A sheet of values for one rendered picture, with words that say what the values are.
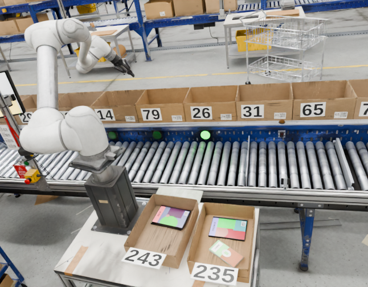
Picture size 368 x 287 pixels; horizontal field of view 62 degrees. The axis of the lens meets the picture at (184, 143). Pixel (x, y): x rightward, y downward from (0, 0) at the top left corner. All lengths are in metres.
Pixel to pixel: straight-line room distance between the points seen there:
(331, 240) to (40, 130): 2.18
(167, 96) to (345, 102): 1.36
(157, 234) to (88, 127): 0.69
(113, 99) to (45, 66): 1.20
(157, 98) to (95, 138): 1.29
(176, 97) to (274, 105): 0.85
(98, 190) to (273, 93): 1.55
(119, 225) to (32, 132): 0.70
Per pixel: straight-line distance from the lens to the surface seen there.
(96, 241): 1.87
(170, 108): 2.39
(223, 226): 1.73
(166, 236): 1.75
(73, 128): 1.51
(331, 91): 2.61
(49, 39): 1.87
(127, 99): 2.82
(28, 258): 3.13
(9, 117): 2.27
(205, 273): 1.46
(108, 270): 1.73
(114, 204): 1.73
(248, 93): 2.56
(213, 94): 2.59
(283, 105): 2.29
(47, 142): 1.57
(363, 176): 2.14
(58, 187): 2.46
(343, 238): 2.76
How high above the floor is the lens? 2.08
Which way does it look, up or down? 33 degrees down
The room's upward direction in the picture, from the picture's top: 10 degrees counter-clockwise
